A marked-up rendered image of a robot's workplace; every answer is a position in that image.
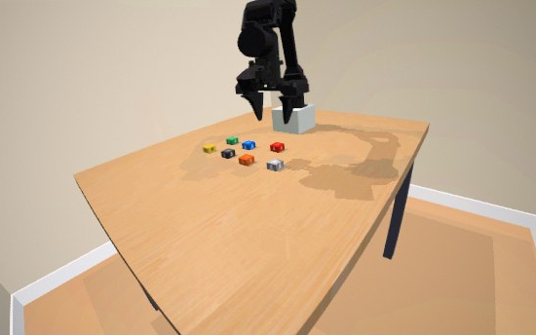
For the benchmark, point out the green block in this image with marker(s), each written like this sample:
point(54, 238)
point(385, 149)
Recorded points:
point(232, 140)

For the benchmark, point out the blue block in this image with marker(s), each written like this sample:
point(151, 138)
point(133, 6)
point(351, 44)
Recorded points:
point(248, 145)

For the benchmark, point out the yellow block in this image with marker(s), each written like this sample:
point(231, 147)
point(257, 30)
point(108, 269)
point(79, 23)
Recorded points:
point(209, 148)

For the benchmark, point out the red block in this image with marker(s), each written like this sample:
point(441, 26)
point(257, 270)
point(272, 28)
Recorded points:
point(277, 147)

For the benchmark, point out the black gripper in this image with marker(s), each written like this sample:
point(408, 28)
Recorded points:
point(291, 89)

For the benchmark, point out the orange block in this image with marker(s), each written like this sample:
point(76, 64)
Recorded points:
point(246, 160)

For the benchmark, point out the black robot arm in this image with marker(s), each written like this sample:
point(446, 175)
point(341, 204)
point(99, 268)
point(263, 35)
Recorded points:
point(258, 39)

